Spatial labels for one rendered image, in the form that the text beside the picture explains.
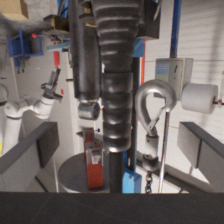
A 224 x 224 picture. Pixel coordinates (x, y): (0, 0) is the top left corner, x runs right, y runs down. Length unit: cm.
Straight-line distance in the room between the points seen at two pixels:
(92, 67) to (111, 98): 90
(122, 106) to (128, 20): 10
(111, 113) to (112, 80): 4
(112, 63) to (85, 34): 91
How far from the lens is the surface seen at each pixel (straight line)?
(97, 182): 126
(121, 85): 21
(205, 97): 155
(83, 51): 111
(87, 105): 119
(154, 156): 40
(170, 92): 34
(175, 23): 179
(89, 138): 149
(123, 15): 21
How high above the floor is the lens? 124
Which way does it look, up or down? 16 degrees up
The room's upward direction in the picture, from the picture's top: 180 degrees clockwise
